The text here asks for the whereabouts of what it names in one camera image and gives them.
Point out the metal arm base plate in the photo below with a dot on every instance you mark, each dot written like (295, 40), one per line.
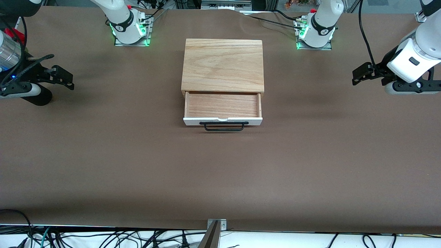
(299, 44)
(148, 32)

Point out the black cylindrical vase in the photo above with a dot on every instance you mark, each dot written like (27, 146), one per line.
(39, 98)

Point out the dark angled camera pole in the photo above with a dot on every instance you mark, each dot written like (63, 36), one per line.
(210, 237)

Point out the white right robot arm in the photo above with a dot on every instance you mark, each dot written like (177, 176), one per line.
(122, 20)

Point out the aluminium frame post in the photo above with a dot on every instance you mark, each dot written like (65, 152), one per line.
(420, 16)

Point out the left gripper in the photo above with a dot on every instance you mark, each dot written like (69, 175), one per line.
(383, 66)

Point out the grey background equipment box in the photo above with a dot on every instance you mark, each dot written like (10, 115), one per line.
(225, 4)

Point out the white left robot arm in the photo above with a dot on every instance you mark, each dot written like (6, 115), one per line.
(324, 20)

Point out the brown table cover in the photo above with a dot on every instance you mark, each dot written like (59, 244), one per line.
(220, 172)

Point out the wooden drawer cabinet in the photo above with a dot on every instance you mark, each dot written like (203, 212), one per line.
(222, 65)

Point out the metal table edge bracket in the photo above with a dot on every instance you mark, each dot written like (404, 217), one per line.
(222, 224)

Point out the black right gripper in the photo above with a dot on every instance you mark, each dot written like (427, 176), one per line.
(33, 72)

